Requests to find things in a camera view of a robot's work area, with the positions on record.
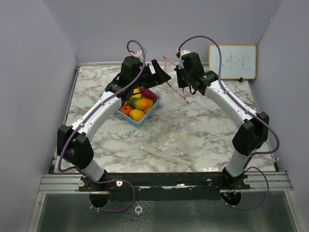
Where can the clear bag white zipper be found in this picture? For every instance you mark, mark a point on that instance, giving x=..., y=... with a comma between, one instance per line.
x=168, y=141

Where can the aluminium rail frame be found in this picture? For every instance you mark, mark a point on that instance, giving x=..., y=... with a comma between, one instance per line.
x=73, y=183

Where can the orange tangerine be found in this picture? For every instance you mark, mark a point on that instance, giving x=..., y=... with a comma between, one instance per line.
x=126, y=109

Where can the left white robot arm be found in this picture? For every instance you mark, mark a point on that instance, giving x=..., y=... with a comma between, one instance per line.
x=73, y=142

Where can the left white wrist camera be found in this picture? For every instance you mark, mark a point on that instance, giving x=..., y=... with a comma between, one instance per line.
x=141, y=53

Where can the yellow orange fruit front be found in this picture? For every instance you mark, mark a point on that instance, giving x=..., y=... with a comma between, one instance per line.
x=136, y=115

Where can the green orange mango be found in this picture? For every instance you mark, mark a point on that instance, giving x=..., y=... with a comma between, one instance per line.
x=138, y=103

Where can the yellow bell pepper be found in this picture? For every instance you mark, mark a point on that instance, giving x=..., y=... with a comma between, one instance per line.
x=137, y=93

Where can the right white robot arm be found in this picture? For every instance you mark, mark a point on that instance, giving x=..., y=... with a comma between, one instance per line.
x=251, y=132

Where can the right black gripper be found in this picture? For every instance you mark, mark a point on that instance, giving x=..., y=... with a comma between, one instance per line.
x=181, y=84

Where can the small whiteboard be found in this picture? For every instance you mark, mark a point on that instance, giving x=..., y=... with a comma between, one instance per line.
x=238, y=61

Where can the blue perforated plastic basket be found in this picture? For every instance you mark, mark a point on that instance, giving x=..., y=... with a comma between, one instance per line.
x=153, y=104

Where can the red zipper clear bag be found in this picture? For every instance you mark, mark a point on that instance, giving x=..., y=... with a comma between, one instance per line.
x=169, y=69

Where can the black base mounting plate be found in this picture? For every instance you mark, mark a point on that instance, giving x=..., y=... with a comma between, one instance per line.
x=164, y=186

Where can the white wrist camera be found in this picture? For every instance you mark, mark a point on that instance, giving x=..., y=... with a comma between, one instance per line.
x=141, y=53
x=181, y=53

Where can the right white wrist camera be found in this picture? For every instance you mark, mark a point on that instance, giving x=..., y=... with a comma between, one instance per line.
x=181, y=53

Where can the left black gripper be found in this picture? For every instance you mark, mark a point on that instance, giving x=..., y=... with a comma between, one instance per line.
x=159, y=78

